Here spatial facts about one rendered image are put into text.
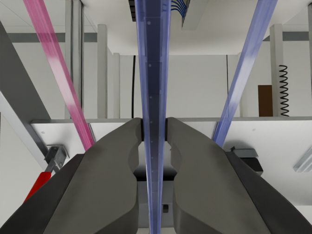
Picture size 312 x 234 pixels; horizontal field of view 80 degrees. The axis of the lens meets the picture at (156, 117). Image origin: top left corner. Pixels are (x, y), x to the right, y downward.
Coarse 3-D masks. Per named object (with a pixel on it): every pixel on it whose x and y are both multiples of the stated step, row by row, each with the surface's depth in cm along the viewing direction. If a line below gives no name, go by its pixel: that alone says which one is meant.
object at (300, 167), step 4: (308, 152) 35; (304, 156) 36; (308, 156) 35; (300, 160) 37; (304, 160) 36; (308, 160) 35; (296, 164) 38; (300, 164) 37; (304, 164) 36; (308, 164) 36; (296, 168) 38; (300, 168) 37; (304, 168) 37; (308, 168) 37; (296, 172) 38; (300, 172) 38; (304, 172) 38; (308, 172) 38
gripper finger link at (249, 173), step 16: (240, 160) 8; (240, 176) 7; (256, 176) 7; (256, 192) 7; (272, 192) 7; (272, 208) 6; (288, 208) 6; (272, 224) 6; (288, 224) 6; (304, 224) 6
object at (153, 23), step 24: (144, 0) 7; (168, 0) 7; (144, 24) 8; (168, 24) 8; (144, 48) 8; (168, 48) 8; (144, 72) 9; (144, 96) 10; (144, 120) 11; (144, 144) 13
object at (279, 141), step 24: (48, 120) 29; (96, 120) 29; (120, 120) 29; (192, 120) 30; (216, 120) 30; (240, 120) 30; (264, 120) 30; (288, 120) 30; (48, 144) 32; (72, 144) 32; (168, 144) 33; (240, 144) 33; (264, 144) 33; (288, 144) 34; (144, 168) 38; (168, 168) 38; (264, 168) 39; (288, 168) 39; (288, 192) 46
